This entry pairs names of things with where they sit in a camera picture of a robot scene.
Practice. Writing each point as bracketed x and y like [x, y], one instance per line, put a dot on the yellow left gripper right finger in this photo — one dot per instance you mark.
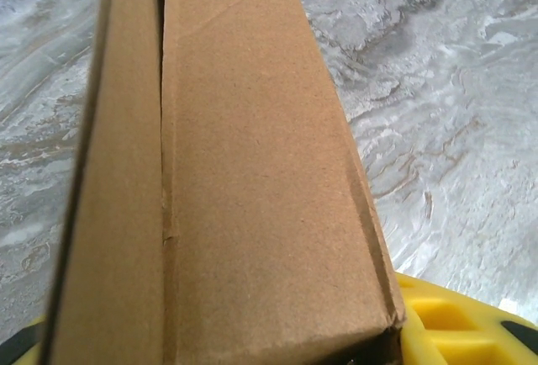
[483, 318]

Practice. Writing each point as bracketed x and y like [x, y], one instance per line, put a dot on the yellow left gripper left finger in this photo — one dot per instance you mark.
[21, 348]

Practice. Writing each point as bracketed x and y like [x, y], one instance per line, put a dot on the brown cardboard box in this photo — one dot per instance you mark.
[252, 171]

